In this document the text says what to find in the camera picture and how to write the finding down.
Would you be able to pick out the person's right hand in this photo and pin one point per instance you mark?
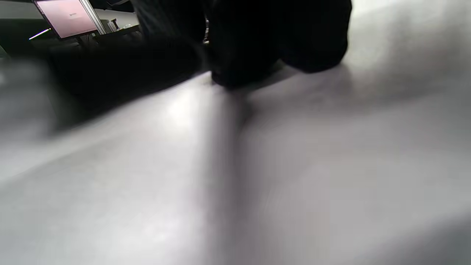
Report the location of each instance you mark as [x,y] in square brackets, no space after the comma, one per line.
[250,36]

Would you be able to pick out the pink screen monitor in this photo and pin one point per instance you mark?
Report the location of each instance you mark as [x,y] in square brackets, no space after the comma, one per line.
[70,16]

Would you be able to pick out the silver aluminium post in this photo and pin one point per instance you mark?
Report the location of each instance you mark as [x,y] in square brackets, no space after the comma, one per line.
[94,16]

